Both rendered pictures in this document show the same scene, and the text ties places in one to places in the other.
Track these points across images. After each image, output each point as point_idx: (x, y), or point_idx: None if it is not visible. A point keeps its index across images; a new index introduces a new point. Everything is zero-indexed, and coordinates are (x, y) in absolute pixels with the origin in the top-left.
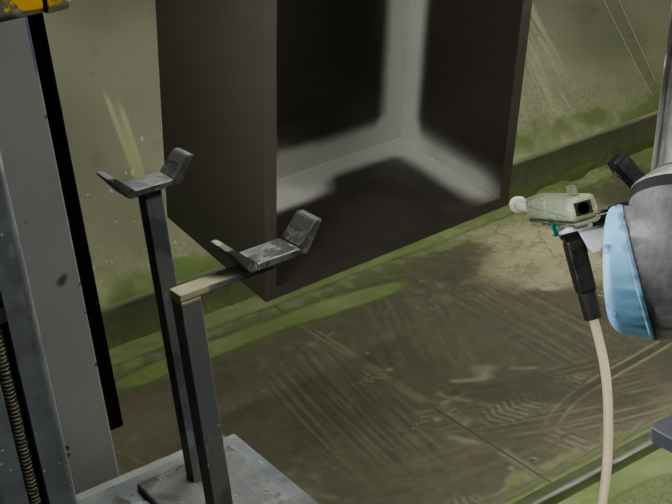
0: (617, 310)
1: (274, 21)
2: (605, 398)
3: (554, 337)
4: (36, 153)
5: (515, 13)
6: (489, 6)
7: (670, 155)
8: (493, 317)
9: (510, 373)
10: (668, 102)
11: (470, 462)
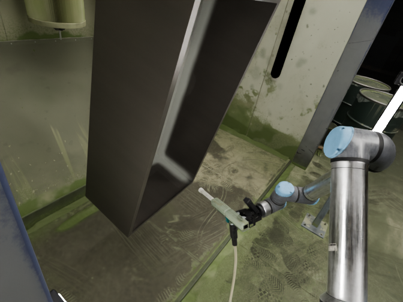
0: None
1: (150, 168)
2: (235, 265)
3: (192, 202)
4: None
5: (207, 136)
6: (198, 132)
7: (348, 298)
8: None
9: (183, 218)
10: (343, 271)
11: (180, 257)
